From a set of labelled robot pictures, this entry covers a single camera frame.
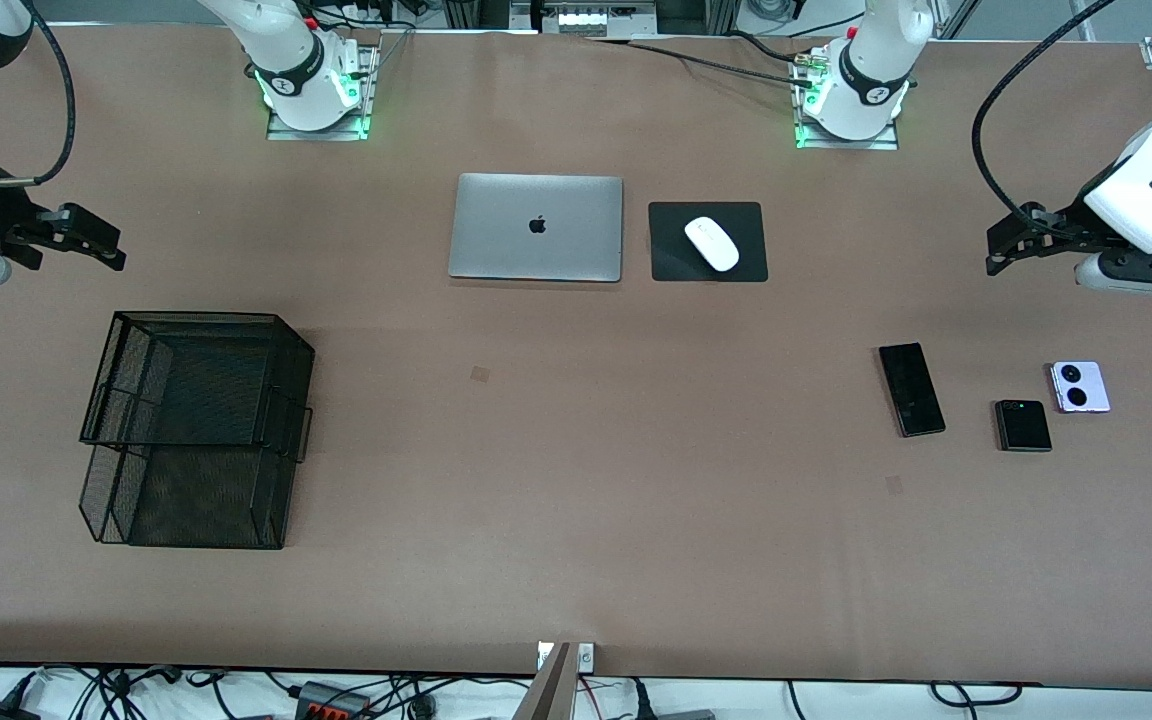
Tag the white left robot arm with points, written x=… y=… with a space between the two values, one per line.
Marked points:
x=866 y=60

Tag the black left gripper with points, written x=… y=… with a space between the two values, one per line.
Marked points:
x=1073 y=224

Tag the lavender flip phone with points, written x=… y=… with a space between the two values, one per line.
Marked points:
x=1081 y=388

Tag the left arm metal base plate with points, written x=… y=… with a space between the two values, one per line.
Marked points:
x=846 y=145

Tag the black slab smartphone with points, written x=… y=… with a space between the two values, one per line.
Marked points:
x=911 y=390

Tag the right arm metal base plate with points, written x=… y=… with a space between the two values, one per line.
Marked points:
x=321 y=134

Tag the black power strip red switches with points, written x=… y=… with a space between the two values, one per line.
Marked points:
x=331 y=705

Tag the grey angled post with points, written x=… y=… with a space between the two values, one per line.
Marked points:
x=548 y=695

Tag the black mouse pad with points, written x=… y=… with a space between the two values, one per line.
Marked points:
x=671 y=260

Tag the aluminium frame with connector block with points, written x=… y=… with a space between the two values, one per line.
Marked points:
x=586 y=18

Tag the black mesh two-tier tray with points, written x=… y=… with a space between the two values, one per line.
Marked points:
x=196 y=380

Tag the black flip phone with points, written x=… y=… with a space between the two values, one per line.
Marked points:
x=1024 y=428

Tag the white computer mouse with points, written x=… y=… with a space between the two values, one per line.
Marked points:
x=712 y=243

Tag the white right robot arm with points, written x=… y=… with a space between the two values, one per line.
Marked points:
x=286 y=60

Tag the silver closed laptop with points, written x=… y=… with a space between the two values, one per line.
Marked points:
x=496 y=230

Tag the white table edge bracket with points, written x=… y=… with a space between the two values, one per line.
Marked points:
x=586 y=657
x=544 y=655

